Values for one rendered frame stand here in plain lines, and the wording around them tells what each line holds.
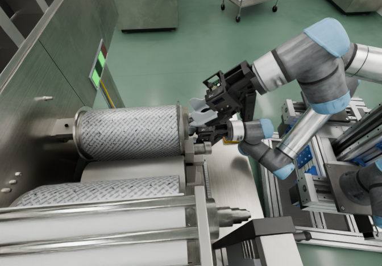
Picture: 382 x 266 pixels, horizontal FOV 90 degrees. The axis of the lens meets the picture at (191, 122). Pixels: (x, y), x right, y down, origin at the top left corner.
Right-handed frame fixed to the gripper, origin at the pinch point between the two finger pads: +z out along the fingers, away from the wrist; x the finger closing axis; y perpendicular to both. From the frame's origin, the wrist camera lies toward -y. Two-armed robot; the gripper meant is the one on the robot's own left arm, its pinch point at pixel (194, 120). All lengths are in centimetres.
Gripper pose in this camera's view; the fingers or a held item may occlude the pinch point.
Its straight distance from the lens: 52.8
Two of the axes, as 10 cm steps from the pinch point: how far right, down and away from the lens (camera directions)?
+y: -6.4, -4.0, -6.6
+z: -7.6, 4.2, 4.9
